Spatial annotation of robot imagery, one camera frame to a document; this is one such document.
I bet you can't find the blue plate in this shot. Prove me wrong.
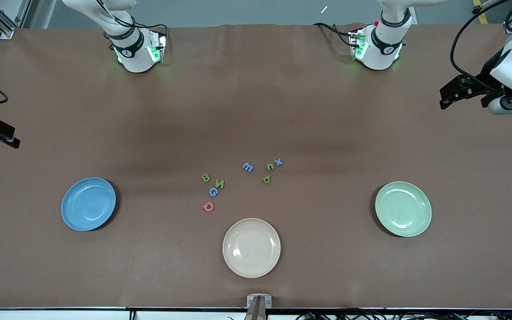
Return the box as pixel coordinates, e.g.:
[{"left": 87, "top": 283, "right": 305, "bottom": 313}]
[{"left": 61, "top": 177, "right": 117, "bottom": 232}]

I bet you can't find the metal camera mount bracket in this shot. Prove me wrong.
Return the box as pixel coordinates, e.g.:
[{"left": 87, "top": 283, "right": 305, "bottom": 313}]
[{"left": 244, "top": 294, "right": 272, "bottom": 320}]

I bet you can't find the metal base connector box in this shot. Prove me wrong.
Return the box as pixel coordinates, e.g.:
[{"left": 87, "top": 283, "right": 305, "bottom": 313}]
[
  {"left": 148, "top": 32, "right": 168, "bottom": 64},
  {"left": 348, "top": 29, "right": 368, "bottom": 60}
]

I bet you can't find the black base cable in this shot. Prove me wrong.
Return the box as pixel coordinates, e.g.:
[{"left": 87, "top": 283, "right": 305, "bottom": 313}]
[{"left": 313, "top": 22, "right": 354, "bottom": 47}]

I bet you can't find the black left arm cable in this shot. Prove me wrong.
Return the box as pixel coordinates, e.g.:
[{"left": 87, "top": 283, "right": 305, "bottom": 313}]
[{"left": 450, "top": 0, "right": 512, "bottom": 79}]

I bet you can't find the beige plate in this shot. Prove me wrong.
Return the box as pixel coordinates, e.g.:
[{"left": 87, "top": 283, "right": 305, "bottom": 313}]
[{"left": 223, "top": 218, "right": 281, "bottom": 279}]

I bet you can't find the yellow floor tape strip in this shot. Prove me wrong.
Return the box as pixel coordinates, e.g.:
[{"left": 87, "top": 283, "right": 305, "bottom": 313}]
[{"left": 473, "top": 0, "right": 488, "bottom": 24}]

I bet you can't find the white table edge profile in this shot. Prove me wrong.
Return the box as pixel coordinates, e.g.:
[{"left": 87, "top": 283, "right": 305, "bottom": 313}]
[{"left": 0, "top": 308, "right": 512, "bottom": 320}]

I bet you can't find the brown table cover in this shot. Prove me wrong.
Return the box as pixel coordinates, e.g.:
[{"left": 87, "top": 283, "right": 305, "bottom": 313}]
[{"left": 0, "top": 23, "right": 512, "bottom": 309}]

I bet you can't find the green plate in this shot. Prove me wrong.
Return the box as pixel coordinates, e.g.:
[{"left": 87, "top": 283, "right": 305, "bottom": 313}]
[{"left": 375, "top": 181, "right": 432, "bottom": 237}]

